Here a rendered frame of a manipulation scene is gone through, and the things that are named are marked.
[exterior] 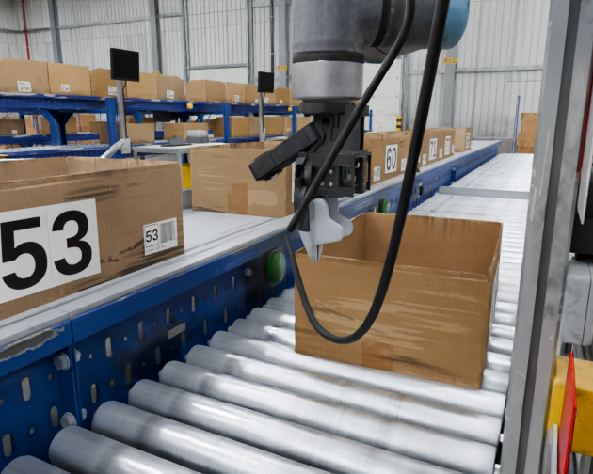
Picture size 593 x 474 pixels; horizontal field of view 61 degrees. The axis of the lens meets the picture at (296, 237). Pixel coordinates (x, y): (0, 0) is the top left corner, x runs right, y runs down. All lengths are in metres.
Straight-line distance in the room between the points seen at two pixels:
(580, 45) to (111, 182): 0.61
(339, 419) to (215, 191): 0.81
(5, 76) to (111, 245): 5.43
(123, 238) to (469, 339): 0.53
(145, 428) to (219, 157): 0.80
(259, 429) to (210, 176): 0.82
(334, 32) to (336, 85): 0.06
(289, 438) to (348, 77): 0.44
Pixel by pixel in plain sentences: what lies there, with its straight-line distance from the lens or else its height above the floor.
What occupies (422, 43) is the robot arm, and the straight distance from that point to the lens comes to 0.70.
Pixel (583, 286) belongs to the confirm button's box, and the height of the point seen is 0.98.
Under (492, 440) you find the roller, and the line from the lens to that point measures 0.72.
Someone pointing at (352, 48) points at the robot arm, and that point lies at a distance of 0.64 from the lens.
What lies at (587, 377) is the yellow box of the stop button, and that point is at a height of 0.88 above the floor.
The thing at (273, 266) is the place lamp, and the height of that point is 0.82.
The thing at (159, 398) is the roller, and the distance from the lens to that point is 0.76.
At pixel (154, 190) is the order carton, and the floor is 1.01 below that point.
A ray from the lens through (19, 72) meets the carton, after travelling 6.28.
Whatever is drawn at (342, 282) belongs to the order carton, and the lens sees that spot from 0.77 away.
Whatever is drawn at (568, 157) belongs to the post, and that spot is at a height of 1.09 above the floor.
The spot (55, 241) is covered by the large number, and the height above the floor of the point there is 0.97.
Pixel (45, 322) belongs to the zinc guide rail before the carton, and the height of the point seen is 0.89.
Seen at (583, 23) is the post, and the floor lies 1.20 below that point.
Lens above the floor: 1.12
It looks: 13 degrees down
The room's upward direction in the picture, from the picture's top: straight up
